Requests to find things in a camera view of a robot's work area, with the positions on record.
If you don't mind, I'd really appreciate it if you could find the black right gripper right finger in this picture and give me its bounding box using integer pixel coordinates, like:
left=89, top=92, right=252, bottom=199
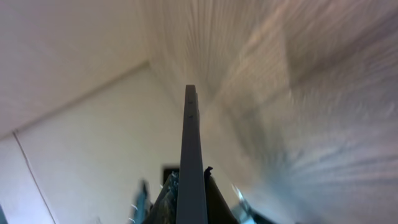
left=204, top=166, right=238, bottom=224

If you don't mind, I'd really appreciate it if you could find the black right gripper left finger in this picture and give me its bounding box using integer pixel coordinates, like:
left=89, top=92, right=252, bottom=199
left=143, top=172, right=179, bottom=224

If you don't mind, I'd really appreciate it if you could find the Samsung Galaxy smartphone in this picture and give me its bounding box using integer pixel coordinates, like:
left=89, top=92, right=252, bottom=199
left=176, top=85, right=208, bottom=224

